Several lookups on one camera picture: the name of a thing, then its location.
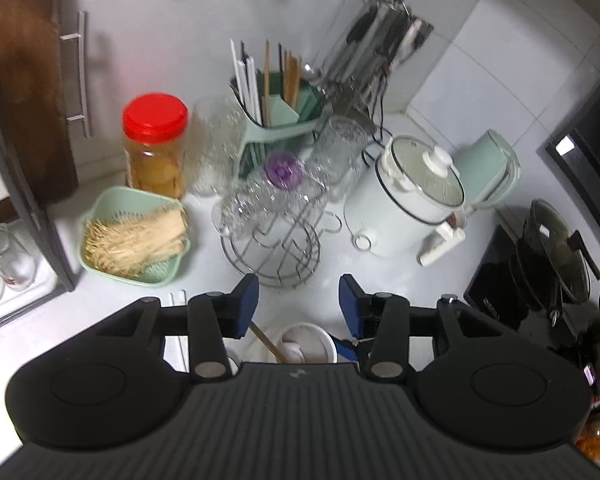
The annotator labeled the green plastic basket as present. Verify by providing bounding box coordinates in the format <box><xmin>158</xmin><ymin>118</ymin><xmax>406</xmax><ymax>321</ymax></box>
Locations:
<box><xmin>79</xmin><ymin>186</ymin><xmax>193</xmax><ymax>288</ymax></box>

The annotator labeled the red-lidded plastic jar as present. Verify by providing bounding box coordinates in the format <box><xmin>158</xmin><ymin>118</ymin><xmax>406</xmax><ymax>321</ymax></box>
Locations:
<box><xmin>121</xmin><ymin>92</ymin><xmax>188</xmax><ymax>200</ymax></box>

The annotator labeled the cluster of clear glass cups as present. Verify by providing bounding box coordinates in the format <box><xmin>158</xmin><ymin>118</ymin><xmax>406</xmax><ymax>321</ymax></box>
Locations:
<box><xmin>212</xmin><ymin>157</ymin><xmax>331</xmax><ymax>238</ymax></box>

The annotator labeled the metal wire glass rack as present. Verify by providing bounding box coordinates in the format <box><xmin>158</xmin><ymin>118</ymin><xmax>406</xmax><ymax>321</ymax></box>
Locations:
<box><xmin>221</xmin><ymin>180</ymin><xmax>342</xmax><ymax>288</ymax></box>

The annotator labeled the wooden-handled utensil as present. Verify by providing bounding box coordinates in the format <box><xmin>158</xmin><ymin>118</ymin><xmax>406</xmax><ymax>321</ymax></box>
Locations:
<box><xmin>249</xmin><ymin>324</ymin><xmax>285</xmax><ymax>363</ymax></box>

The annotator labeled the metal cabinet handle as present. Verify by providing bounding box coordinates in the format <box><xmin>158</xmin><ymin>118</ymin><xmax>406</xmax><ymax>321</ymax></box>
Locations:
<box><xmin>59</xmin><ymin>10</ymin><xmax>94</xmax><ymax>138</ymax></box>

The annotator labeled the red-marked clear drinking glass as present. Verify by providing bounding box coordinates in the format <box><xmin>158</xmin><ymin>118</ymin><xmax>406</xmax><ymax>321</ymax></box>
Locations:
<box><xmin>0</xmin><ymin>224</ymin><xmax>36</xmax><ymax>292</ymax></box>

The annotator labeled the textured glass mug with handle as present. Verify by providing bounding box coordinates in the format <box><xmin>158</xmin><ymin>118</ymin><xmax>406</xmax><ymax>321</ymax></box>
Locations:
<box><xmin>312</xmin><ymin>115</ymin><xmax>376</xmax><ymax>201</ymax></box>

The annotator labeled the white electric cooker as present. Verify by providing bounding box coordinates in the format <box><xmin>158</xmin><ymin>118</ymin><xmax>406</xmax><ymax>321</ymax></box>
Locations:
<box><xmin>344</xmin><ymin>134</ymin><xmax>467</xmax><ymax>267</ymax></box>

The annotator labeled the white ceramic utensil jar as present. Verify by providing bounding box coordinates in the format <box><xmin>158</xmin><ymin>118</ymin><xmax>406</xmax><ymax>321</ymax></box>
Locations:
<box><xmin>223</xmin><ymin>322</ymin><xmax>339</xmax><ymax>377</ymax></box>

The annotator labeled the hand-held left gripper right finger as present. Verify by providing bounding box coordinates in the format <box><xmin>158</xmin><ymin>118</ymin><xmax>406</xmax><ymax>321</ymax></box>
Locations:
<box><xmin>340</xmin><ymin>274</ymin><xmax>503</xmax><ymax>378</ymax></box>

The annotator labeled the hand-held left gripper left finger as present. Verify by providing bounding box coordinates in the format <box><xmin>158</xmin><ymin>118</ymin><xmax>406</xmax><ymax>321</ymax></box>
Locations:
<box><xmin>95</xmin><ymin>274</ymin><xmax>259</xmax><ymax>378</ymax></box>

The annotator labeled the tall textured glass pitcher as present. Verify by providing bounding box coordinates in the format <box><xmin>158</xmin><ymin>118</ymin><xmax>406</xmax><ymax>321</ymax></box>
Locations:
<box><xmin>185</xmin><ymin>96</ymin><xmax>248</xmax><ymax>197</ymax></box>

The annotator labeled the green chopstick holder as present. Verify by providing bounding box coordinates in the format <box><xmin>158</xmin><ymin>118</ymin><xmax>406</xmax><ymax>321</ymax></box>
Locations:
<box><xmin>229</xmin><ymin>72</ymin><xmax>326</xmax><ymax>181</ymax></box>

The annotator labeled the pale green electric kettle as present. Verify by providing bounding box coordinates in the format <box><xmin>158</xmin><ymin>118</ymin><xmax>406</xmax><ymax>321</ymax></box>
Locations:
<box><xmin>452</xmin><ymin>129</ymin><xmax>522</xmax><ymax>211</ymax></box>

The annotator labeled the green chopstick caddy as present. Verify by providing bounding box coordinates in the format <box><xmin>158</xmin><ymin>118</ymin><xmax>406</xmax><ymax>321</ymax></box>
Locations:
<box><xmin>229</xmin><ymin>37</ymin><xmax>303</xmax><ymax>126</ymax></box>

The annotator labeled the black power cable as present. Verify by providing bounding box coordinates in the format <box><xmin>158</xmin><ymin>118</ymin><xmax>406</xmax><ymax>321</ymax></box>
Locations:
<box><xmin>362</xmin><ymin>67</ymin><xmax>396</xmax><ymax>166</ymax></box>

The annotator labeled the row of hanging kitchen utensils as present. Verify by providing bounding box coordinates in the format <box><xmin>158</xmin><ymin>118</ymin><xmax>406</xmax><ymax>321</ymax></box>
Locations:
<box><xmin>322</xmin><ymin>0</ymin><xmax>433</xmax><ymax>131</ymax></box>

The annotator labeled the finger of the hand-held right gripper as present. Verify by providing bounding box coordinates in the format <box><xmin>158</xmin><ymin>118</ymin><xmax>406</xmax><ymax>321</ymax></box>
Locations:
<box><xmin>330</xmin><ymin>332</ymin><xmax>363</xmax><ymax>363</ymax></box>

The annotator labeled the black wok with lid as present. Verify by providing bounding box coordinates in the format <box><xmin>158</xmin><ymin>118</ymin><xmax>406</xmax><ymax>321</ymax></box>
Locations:
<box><xmin>515</xmin><ymin>199</ymin><xmax>600</xmax><ymax>328</ymax></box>

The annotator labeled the black induction cooktop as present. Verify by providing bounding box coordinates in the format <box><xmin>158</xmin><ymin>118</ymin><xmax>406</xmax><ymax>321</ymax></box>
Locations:
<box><xmin>464</xmin><ymin>224</ymin><xmax>581</xmax><ymax>356</ymax></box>

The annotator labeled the dark wall socket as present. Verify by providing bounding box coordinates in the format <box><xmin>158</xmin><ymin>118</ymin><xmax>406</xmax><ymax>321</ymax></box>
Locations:
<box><xmin>407</xmin><ymin>19</ymin><xmax>435</xmax><ymax>58</ymax></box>

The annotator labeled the metal ladle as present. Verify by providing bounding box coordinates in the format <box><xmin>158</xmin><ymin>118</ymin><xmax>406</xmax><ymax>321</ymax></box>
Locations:
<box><xmin>300</xmin><ymin>62</ymin><xmax>327</xmax><ymax>86</ymax></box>

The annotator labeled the brown wooden cutting board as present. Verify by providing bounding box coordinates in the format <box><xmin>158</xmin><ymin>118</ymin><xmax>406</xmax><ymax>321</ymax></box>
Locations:
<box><xmin>0</xmin><ymin>0</ymin><xmax>79</xmax><ymax>206</ymax></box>

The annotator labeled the green bowl of sticks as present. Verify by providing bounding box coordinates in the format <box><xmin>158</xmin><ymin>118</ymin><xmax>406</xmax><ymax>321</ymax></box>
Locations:
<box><xmin>84</xmin><ymin>205</ymin><xmax>188</xmax><ymax>276</ymax></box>

